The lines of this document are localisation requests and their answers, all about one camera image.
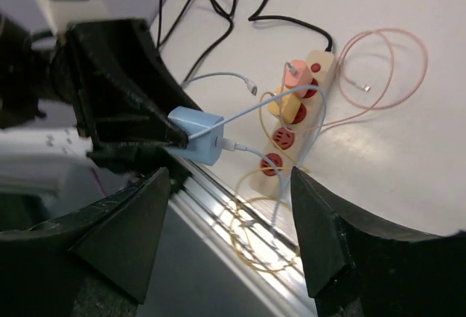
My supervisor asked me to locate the black power strip cord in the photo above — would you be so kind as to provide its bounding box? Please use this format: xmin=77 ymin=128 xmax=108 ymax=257
xmin=156 ymin=0 xmax=335 ymax=88

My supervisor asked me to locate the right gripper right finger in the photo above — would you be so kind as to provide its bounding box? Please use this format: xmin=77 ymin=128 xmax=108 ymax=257
xmin=291 ymin=168 xmax=465 ymax=316

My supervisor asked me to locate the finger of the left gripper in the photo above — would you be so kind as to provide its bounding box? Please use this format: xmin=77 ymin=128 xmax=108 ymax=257
xmin=87 ymin=146 xmax=192 ymax=186

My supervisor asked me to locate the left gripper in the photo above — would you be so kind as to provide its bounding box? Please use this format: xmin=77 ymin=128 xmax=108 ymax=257
xmin=1 ymin=14 xmax=199 ymax=149

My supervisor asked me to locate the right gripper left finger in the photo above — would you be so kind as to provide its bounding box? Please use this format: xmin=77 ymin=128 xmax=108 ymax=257
xmin=1 ymin=168 xmax=170 ymax=316

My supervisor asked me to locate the yellow charger plug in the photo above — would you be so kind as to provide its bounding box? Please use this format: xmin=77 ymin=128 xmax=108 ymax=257
xmin=267 ymin=93 xmax=301 ymax=124

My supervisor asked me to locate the beige red power strip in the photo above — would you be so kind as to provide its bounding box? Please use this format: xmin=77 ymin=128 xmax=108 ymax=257
xmin=263 ymin=50 xmax=336 ymax=181

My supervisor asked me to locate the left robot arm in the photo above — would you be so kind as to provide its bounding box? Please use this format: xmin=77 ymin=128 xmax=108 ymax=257
xmin=1 ymin=17 xmax=200 ymax=195

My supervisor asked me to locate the pink charger plug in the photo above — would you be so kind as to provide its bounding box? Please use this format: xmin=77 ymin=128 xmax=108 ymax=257
xmin=283 ymin=60 xmax=313 ymax=88

